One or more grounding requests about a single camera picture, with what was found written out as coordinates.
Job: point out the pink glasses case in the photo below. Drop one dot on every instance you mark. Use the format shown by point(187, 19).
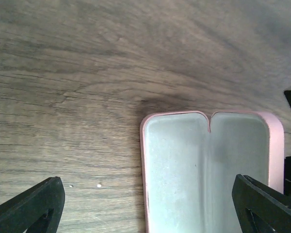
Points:
point(190, 161)

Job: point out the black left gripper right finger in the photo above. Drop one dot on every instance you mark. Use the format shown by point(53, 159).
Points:
point(259, 208)

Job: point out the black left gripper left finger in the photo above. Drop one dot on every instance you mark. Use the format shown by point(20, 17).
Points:
point(36, 210)

